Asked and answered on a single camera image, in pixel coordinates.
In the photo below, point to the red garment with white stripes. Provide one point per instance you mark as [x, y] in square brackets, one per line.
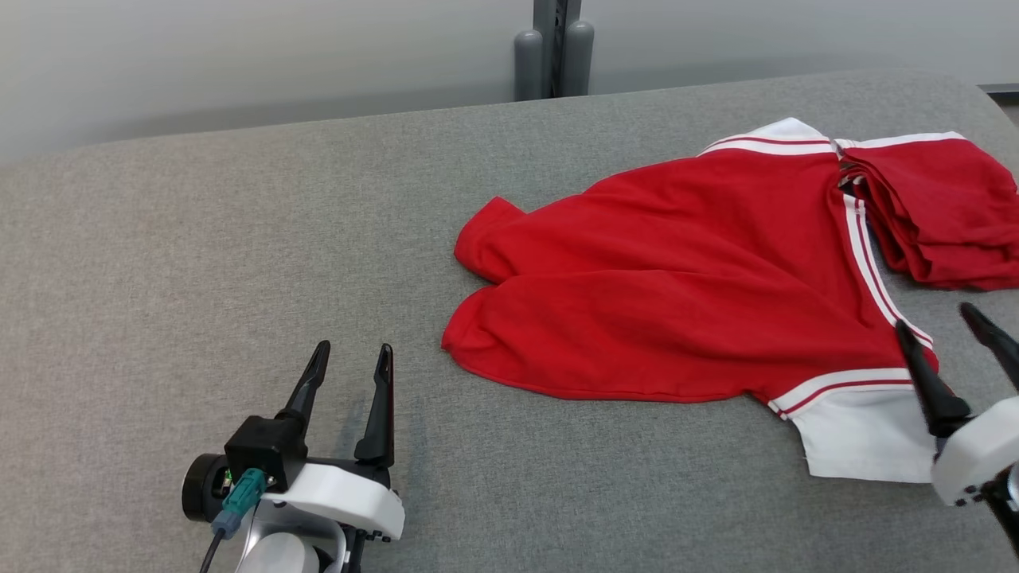
[677, 278]

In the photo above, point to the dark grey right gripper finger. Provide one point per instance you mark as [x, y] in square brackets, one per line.
[999, 342]
[939, 406]

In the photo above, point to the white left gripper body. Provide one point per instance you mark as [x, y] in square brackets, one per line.
[342, 497]

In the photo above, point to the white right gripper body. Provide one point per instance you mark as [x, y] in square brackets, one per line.
[979, 458]

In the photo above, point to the grey partition post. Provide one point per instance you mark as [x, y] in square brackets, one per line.
[529, 72]

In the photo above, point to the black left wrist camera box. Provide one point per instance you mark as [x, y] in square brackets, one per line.
[263, 450]

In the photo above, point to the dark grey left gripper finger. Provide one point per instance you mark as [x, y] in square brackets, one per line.
[306, 394]
[380, 414]

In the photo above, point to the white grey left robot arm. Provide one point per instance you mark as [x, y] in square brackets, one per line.
[279, 553]

